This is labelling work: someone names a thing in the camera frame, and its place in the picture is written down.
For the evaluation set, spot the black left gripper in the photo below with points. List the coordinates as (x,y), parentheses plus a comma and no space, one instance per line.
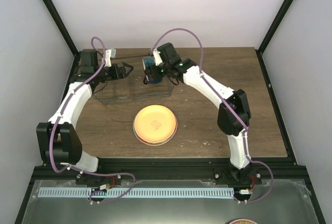
(121,71)

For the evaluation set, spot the dark blue ceramic mug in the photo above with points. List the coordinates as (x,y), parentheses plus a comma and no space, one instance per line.
(153,74)

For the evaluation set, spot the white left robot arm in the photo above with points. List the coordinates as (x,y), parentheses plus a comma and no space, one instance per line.
(58,140)

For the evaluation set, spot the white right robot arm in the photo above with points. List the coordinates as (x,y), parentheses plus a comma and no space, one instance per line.
(233,110)

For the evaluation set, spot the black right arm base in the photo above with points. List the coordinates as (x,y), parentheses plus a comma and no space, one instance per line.
(231,175)

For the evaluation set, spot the orange plate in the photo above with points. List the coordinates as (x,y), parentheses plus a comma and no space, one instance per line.
(155,112)

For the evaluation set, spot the pink plate underneath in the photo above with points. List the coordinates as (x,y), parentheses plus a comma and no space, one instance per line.
(154,132)

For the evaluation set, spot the clear acrylic sheet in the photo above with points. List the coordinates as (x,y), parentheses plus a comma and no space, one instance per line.
(286,201)

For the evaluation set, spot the pink round object at bottom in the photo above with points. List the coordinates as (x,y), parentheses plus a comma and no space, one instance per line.
(242,221)

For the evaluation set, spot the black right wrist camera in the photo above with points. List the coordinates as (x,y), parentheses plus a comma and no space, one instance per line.
(167,51)

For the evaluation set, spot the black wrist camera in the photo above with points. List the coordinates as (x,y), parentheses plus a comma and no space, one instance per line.
(88,61)
(167,51)

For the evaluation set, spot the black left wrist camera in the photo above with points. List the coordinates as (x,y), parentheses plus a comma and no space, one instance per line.
(88,61)

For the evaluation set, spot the black aluminium frame post left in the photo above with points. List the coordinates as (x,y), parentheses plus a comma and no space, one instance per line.
(61,26)

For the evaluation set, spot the black aluminium frame post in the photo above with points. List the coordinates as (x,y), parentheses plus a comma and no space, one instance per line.
(61,26)
(274,25)

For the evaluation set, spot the black front frame rail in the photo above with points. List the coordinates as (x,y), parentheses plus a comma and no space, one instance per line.
(177,169)

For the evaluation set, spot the light blue slotted cable duct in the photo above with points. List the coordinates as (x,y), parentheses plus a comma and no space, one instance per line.
(67,192)

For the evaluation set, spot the black aluminium frame post right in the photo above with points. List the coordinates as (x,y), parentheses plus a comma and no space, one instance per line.
(274,25)

